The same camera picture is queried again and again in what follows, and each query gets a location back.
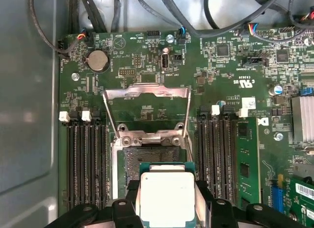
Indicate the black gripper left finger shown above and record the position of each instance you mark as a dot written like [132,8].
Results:
[122,213]

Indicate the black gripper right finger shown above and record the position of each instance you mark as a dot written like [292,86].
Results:
[225,215]

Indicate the silver-topped CPU chip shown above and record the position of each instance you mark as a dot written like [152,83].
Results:
[166,198]

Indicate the metal socket cover frame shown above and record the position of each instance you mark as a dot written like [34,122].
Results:
[147,89]

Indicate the RAM slot black clips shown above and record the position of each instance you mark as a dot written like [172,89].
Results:
[81,159]
[225,152]
[204,152]
[102,159]

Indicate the RAM slot white clips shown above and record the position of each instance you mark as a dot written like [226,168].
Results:
[214,152]
[92,159]
[71,159]

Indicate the CPU socket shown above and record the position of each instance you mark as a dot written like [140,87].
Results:
[152,154]

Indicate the blue board connector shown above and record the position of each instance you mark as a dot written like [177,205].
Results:
[276,198]

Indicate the green RAM stick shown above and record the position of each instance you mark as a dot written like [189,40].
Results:
[247,152]

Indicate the graphics card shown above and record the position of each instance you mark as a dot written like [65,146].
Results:
[301,208]

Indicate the silver board screw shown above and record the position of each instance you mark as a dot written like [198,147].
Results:
[279,136]
[75,76]
[169,38]

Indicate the white board sticker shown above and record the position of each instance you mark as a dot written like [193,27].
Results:
[248,102]

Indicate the silver finned heatsink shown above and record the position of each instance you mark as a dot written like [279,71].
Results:
[304,117]

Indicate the green motherboard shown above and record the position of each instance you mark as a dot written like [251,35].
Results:
[208,78]

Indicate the silver coin battery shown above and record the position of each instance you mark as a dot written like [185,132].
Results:
[97,60]

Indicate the black PC case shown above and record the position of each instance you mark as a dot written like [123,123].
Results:
[24,90]

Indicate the internal USB port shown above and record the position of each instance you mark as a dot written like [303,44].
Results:
[165,60]

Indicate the black square chip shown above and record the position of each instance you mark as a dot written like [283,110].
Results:
[283,56]
[223,50]

